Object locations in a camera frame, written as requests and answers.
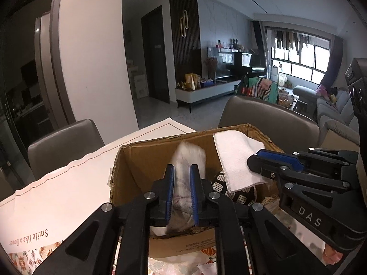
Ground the hanging laundry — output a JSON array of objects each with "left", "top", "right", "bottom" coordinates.
[{"left": 268, "top": 30, "right": 316, "bottom": 52}]

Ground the cardboard box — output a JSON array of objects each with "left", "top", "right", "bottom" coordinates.
[{"left": 110, "top": 124, "right": 284, "bottom": 260}]

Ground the black piano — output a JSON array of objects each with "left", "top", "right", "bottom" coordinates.
[{"left": 226, "top": 52, "right": 267, "bottom": 81}]

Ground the white cloth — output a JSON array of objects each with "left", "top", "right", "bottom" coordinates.
[{"left": 214, "top": 131, "right": 267, "bottom": 193}]

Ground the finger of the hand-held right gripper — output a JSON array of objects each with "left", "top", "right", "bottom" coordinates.
[
  {"left": 256, "top": 148, "right": 359, "bottom": 175},
  {"left": 247, "top": 155, "right": 350, "bottom": 192}
]

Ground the large window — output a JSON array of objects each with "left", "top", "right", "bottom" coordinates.
[{"left": 265, "top": 27, "right": 333, "bottom": 84}]

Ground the grey sofa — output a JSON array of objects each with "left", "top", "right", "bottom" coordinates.
[{"left": 292, "top": 86, "right": 360, "bottom": 146}]

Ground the black patterned sock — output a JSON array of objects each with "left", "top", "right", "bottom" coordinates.
[{"left": 212, "top": 172, "right": 268, "bottom": 205}]

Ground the dark interior door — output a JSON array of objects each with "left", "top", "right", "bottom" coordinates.
[{"left": 141, "top": 6, "right": 170, "bottom": 104}]

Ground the printed tablecloth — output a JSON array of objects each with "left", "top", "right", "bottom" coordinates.
[{"left": 0, "top": 117, "right": 327, "bottom": 275}]

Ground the coffee table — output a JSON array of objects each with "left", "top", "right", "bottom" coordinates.
[{"left": 279, "top": 90, "right": 305, "bottom": 111}]

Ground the colourful clothes pile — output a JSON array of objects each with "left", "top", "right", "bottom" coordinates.
[{"left": 235, "top": 76, "right": 279, "bottom": 104}]

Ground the grey leather dining chair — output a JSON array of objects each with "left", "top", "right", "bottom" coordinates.
[
  {"left": 28, "top": 119, "right": 105, "bottom": 181},
  {"left": 218, "top": 96, "right": 320, "bottom": 152}
]

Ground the dusty pink sock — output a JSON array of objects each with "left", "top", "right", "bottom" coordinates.
[{"left": 325, "top": 247, "right": 344, "bottom": 266}]

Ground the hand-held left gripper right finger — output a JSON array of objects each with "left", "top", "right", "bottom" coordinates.
[{"left": 189, "top": 164, "right": 333, "bottom": 275}]

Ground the dark glass sliding door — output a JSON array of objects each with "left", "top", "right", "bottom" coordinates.
[{"left": 0, "top": 0, "right": 75, "bottom": 190}]

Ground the white low cabinet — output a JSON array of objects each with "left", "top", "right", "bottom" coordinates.
[{"left": 175, "top": 79, "right": 242, "bottom": 113}]

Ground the dark slatted wall panel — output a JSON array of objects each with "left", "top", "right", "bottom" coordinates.
[{"left": 169, "top": 0, "right": 201, "bottom": 104}]

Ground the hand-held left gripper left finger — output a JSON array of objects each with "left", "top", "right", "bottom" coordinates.
[{"left": 33, "top": 165, "right": 175, "bottom": 275}]

